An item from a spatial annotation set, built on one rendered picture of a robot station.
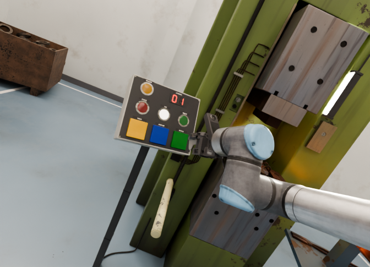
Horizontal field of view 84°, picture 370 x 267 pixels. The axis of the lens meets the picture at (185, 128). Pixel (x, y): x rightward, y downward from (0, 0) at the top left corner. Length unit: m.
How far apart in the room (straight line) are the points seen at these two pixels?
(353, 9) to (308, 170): 0.87
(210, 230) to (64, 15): 4.60
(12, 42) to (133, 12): 2.12
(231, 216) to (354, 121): 0.86
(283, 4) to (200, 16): 3.48
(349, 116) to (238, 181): 1.03
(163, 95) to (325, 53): 0.76
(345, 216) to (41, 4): 5.21
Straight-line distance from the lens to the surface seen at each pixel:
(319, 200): 0.53
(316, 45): 1.16
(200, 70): 1.62
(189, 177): 1.35
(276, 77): 1.09
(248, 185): 0.53
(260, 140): 0.54
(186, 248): 1.40
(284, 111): 1.13
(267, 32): 1.24
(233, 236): 1.34
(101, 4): 4.84
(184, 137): 0.94
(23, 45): 3.70
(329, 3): 1.36
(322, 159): 1.47
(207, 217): 1.25
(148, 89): 0.91
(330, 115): 1.35
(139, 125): 0.86
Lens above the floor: 1.32
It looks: 16 degrees down
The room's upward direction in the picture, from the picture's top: 25 degrees clockwise
